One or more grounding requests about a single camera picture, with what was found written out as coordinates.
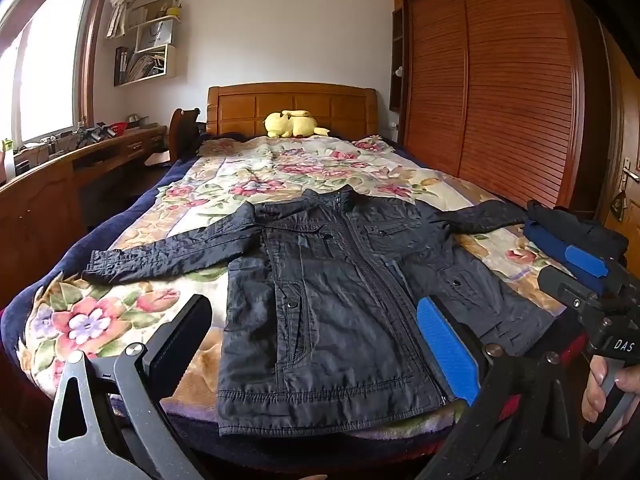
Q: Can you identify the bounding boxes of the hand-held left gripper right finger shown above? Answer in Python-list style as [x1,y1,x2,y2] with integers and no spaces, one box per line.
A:
[415,295,596,480]

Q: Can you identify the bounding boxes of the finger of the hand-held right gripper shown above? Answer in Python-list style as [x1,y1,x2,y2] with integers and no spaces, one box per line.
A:
[565,242,626,294]
[537,266,608,316]

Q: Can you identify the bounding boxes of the white paper bag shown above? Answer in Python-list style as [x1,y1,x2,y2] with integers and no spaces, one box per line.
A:
[136,16,173,53]

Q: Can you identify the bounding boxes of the floral blanket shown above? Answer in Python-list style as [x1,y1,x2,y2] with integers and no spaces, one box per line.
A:
[20,135,591,436]

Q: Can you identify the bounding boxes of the yellow plush toy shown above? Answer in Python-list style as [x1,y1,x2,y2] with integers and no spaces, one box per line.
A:
[263,109,332,139]

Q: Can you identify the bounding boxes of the white wall shelf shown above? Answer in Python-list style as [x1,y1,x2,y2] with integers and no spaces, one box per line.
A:
[104,0,183,87]

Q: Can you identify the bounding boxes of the person's right hand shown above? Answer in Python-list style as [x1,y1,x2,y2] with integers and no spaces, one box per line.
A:
[581,354,640,424]

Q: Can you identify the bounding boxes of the wooden chair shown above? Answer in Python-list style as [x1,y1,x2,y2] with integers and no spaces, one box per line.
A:
[167,107,203,163]

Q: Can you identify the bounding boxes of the wooden door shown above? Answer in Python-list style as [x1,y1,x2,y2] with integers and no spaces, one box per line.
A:
[600,25,640,261]

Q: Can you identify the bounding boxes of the wooden desk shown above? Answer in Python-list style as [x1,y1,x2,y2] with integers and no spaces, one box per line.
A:
[0,125,168,311]

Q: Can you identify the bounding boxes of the window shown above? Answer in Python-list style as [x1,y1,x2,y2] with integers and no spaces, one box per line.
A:
[0,0,108,146]

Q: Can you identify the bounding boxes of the black jacket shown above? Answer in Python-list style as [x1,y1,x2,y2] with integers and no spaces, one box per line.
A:
[82,185,556,438]

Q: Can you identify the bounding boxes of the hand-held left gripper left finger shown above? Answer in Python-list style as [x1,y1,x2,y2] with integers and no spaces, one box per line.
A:
[47,294,213,480]

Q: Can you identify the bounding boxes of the wooden slatted wardrobe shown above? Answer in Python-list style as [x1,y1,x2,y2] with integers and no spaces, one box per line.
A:
[390,0,616,216]

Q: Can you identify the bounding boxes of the wooden bed headboard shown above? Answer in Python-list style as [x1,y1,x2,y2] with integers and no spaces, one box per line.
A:
[206,82,379,141]

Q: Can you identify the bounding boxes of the folded dark clothes stack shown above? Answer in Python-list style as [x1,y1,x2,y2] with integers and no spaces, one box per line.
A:
[524,200,630,266]

